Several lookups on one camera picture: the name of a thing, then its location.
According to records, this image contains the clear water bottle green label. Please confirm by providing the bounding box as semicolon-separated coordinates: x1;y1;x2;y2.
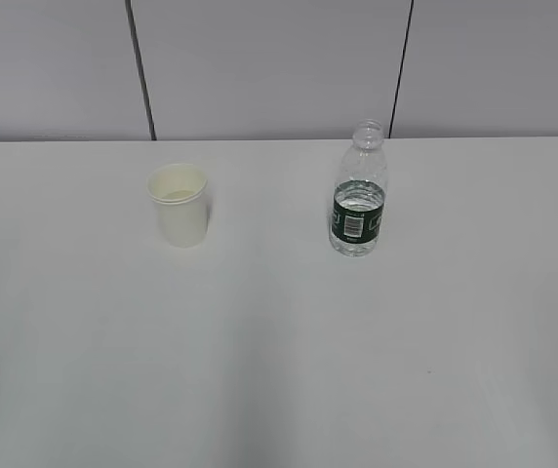
329;120;388;257

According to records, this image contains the white paper cup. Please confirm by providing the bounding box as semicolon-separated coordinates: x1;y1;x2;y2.
147;163;210;248

